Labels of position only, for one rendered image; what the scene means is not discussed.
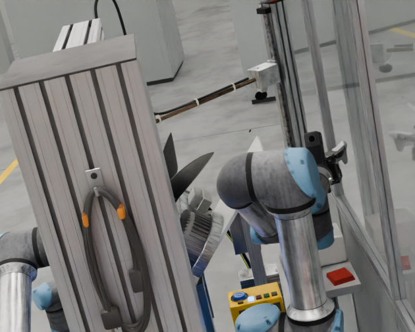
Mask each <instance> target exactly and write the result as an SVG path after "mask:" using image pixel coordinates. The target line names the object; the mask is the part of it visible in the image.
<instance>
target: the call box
mask: <svg viewBox="0 0 415 332"><path fill-rule="evenodd" d="M240 291H243V292H245V294H246V298H244V299H243V302H244V303H243V304H238V302H237V300H233V294H234V293H236V292H240ZM275 291H277V296H272V295H271V292H275ZM266 293H269V296H270V297H268V298H264V297H263V294H266ZM227 295H228V299H229V306H230V310H231V315H232V319H233V324H234V328H235V321H236V319H237V317H238V316H239V310H245V309H246V310H247V309H248V308H250V307H252V306H255V305H258V304H265V303H270V304H272V303H276V302H280V304H281V309H282V311H280V312H285V309H284V305H283V299H282V296H281V292H280V290H279V286H278V283H277V282H274V283H269V284H265V285H260V286H256V287H250V288H247V289H242V290H236V291H233V292H228V293H227ZM257 295H261V296H262V299H259V300H256V296H257ZM251 296H253V297H254V300H253V301H248V297H251ZM235 331H236V330H235Z"/></svg>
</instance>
